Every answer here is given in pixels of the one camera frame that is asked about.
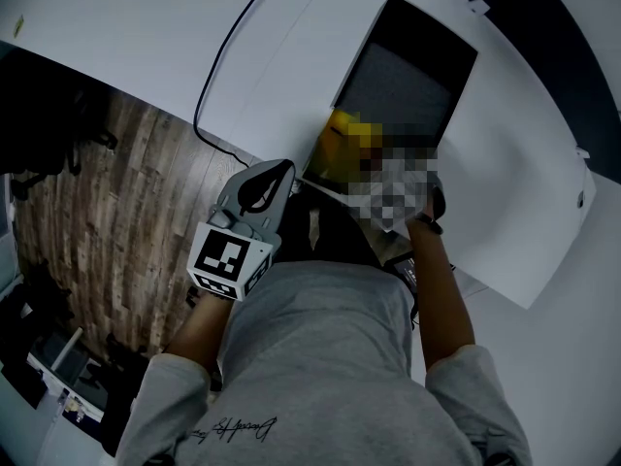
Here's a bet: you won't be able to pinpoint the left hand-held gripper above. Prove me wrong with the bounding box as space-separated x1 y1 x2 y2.
186 158 298 303

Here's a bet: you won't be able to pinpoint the black container box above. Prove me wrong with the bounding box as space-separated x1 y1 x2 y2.
330 0 479 150

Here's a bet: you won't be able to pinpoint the person's right forearm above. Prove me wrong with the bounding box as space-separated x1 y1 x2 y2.
405 216 477 374

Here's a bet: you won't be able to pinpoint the person's left forearm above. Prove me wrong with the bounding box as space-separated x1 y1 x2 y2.
163 288 235 374

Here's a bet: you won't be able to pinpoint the person's black trousers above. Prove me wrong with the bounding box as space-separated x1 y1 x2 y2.
275 190 390 267

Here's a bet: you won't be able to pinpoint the grey shirt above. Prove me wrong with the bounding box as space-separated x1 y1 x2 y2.
114 258 535 466

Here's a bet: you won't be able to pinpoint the yellow flat box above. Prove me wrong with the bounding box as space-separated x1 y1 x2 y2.
301 108 385 196

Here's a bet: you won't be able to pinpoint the black device with label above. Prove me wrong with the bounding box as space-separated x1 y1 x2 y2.
385 253 458 298

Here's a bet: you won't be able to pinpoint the white cart with items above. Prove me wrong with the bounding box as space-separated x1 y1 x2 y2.
0 325 109 426

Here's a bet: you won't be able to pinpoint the black wrist band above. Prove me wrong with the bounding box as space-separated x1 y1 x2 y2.
411 210 445 237

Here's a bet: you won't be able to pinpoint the black office chair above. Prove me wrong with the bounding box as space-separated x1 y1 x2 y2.
0 46 120 201

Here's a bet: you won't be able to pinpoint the black cable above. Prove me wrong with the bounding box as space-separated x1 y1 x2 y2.
192 0 273 168

